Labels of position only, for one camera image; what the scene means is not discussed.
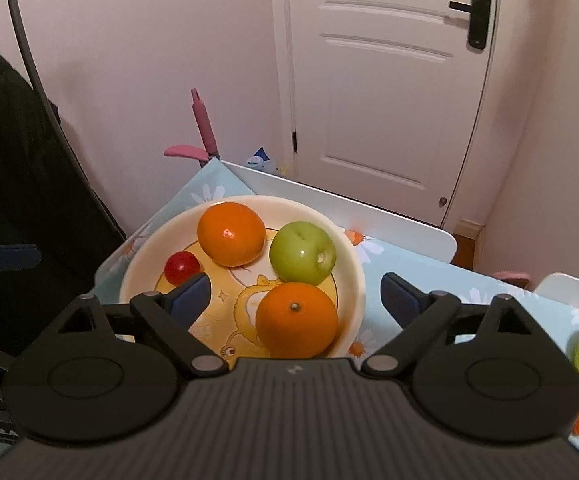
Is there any white panel door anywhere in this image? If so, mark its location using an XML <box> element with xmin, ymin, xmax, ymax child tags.
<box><xmin>272</xmin><ymin>0</ymin><xmax>497</xmax><ymax>226</ymax></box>

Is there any large orange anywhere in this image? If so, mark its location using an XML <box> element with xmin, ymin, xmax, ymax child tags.
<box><xmin>255</xmin><ymin>283</ymin><xmax>338</xmax><ymax>359</ymax></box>
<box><xmin>196</xmin><ymin>202</ymin><xmax>267</xmax><ymax>268</ymax></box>

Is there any large orange near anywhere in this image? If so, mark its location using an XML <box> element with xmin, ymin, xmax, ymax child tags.
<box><xmin>255</xmin><ymin>283</ymin><xmax>338</xmax><ymax>359</ymax></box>

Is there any large orange far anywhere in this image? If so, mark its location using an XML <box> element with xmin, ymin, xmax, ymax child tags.
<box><xmin>196</xmin><ymin>202</ymin><xmax>267</xmax><ymax>268</ymax></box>

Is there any blue plastic bag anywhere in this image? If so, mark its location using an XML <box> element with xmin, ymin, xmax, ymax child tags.
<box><xmin>245</xmin><ymin>148</ymin><xmax>282</xmax><ymax>176</ymax></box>

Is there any black door handle lock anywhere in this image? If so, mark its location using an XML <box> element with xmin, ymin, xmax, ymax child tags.
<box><xmin>449</xmin><ymin>0</ymin><xmax>491</xmax><ymax>51</ymax></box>

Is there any pink handled mop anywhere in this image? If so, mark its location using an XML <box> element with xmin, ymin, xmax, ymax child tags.
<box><xmin>164</xmin><ymin>88</ymin><xmax>220</xmax><ymax>167</ymax></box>

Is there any white chair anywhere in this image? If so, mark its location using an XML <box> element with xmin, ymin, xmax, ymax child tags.
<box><xmin>224</xmin><ymin>162</ymin><xmax>457</xmax><ymax>263</ymax></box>
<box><xmin>535</xmin><ymin>272</ymin><xmax>579</xmax><ymax>308</ymax></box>

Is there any grey cable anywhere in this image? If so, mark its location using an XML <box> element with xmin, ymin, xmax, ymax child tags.
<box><xmin>0</xmin><ymin>0</ymin><xmax>127</xmax><ymax>241</ymax></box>

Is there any red cherry tomato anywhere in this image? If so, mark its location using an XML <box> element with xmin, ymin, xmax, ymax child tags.
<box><xmin>164</xmin><ymin>252</ymin><xmax>202</xmax><ymax>286</ymax></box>

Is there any cream oval fruit bowl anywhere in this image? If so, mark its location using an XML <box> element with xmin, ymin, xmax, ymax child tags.
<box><xmin>119</xmin><ymin>195</ymin><xmax>367</xmax><ymax>364</ymax></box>

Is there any white chair back left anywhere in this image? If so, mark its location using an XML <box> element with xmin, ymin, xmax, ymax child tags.
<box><xmin>224</xmin><ymin>162</ymin><xmax>457</xmax><ymax>263</ymax></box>

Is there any white chair back right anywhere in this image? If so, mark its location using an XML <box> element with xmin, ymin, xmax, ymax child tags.
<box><xmin>535</xmin><ymin>272</ymin><xmax>579</xmax><ymax>308</ymax></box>

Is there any green apple in bowl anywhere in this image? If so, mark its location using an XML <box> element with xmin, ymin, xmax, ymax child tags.
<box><xmin>269</xmin><ymin>221</ymin><xmax>337</xmax><ymax>286</ymax></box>

